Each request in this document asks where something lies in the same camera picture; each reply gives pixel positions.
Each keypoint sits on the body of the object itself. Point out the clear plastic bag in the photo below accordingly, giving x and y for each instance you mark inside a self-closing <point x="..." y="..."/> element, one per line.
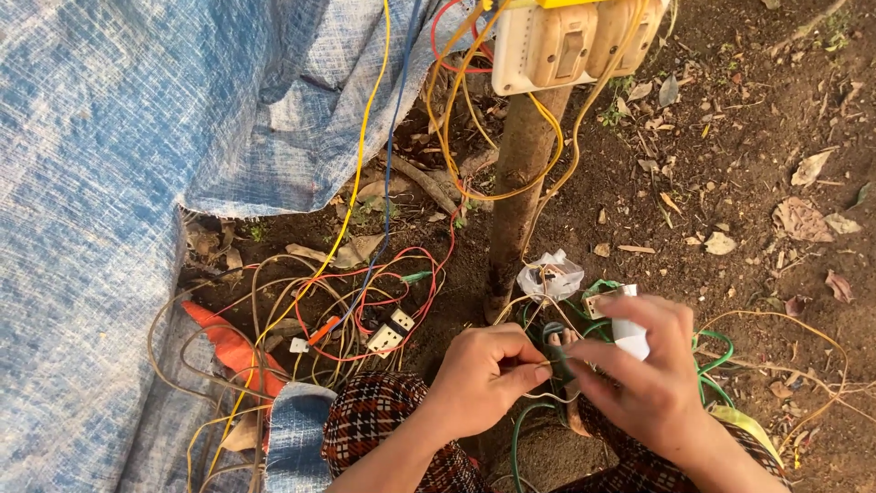
<point x="549" y="275"/>

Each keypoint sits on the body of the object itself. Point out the beige socket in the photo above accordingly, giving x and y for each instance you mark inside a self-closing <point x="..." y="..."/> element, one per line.
<point x="594" y="303"/>

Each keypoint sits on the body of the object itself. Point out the person's right hand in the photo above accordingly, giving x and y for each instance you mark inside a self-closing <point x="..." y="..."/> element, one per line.
<point x="650" y="383"/>

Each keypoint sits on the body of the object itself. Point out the cream switch board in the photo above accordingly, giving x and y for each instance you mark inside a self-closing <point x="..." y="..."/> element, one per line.
<point x="547" y="48"/>

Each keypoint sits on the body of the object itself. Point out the yellow plastic strip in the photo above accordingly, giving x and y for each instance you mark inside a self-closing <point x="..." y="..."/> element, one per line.
<point x="746" y="424"/>

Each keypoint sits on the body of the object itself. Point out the orange plastic sheet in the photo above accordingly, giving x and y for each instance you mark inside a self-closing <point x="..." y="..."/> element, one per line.
<point x="233" y="349"/>

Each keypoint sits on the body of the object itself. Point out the green tester tip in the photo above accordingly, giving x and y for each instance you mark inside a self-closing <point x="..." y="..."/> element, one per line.
<point x="417" y="276"/>

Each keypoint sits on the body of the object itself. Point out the checkered trousers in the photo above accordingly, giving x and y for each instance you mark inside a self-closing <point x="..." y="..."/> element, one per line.
<point x="369" y="411"/>

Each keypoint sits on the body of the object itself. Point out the blue woven tarp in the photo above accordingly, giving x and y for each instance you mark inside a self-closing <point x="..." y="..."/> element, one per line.
<point x="96" y="205"/>

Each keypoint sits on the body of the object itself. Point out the wooden post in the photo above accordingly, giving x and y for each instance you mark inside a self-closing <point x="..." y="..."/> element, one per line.
<point x="520" y="178"/>

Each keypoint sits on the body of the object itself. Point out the white plastic piece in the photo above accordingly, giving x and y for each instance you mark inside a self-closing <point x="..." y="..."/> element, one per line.
<point x="631" y="337"/>

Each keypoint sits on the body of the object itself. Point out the yellow plastic part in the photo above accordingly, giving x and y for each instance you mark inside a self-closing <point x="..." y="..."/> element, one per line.
<point x="561" y="3"/>

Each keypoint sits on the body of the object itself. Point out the person's foot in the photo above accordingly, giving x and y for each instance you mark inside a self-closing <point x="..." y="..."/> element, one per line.
<point x="562" y="337"/>

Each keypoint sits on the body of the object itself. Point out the person's left hand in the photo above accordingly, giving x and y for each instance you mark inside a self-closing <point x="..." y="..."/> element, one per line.
<point x="472" y="373"/>

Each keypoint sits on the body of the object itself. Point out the small white plug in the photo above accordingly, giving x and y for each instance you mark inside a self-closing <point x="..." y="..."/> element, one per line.
<point x="298" y="345"/>

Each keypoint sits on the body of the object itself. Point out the white socket outlet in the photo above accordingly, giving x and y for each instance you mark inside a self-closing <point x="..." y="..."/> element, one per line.
<point x="384" y="340"/>
<point x="402" y="320"/>

